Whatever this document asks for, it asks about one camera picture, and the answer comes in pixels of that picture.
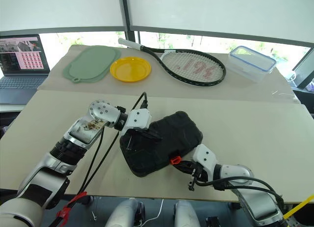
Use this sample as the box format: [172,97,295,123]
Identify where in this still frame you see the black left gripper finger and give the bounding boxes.
[143,130,163,141]
[131,145,157,155]

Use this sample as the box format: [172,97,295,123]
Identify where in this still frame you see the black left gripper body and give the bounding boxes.
[120,126,148,151]

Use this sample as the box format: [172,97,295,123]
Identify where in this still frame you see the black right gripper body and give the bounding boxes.
[188,162,209,190]

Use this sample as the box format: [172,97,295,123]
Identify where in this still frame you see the black plastic tool case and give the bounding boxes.
[118,110,204,178]

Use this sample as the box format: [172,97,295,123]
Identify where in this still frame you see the silver rounded shell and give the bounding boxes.
[173,200,201,227]
[105,198,146,227]

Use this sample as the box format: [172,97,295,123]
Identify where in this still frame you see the beige table cover sheet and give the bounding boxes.
[36,44,301,104]

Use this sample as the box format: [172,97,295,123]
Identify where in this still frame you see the yellow plastic plate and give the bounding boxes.
[109,56,152,83]

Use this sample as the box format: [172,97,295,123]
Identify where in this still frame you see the black tennis racket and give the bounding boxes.
[118,37,227,87]

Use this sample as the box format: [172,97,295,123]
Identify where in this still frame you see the green cutting mat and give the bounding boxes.
[62,45,122,84]

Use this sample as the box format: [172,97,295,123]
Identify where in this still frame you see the yellow tape strip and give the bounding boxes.
[283,194,314,218]

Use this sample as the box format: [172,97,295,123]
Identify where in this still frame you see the clear container with blue lid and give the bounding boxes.
[228,45,277,83]

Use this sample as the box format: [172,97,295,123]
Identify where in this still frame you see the grey laptop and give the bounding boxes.
[0,34,51,105]

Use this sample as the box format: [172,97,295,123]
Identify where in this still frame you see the white roller blind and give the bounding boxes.
[0,0,130,33]
[127,0,314,43]

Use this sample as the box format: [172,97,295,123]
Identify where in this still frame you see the black monitor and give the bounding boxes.
[291,47,314,93]

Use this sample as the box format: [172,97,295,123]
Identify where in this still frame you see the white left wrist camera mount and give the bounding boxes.
[126,108,152,130]

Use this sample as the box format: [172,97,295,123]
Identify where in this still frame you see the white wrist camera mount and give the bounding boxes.
[126,108,152,130]
[192,144,218,175]

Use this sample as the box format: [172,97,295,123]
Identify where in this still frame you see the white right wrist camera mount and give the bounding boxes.
[192,144,218,175]

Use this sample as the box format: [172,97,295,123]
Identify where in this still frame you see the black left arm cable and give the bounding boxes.
[49,126,105,227]
[49,91,149,227]

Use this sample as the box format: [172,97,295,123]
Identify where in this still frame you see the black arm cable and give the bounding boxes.
[49,91,149,227]
[193,176,285,209]
[213,184,283,205]
[49,126,105,227]

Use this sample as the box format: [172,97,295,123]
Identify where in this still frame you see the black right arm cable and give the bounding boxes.
[213,184,283,205]
[193,176,285,209]

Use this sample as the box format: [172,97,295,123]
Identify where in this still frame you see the white floor cable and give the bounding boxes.
[143,199,164,227]

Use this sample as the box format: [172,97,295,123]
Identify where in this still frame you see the red tape on cables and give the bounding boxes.
[55,191,88,220]

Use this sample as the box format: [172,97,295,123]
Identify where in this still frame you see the black window post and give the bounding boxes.
[121,0,135,41]

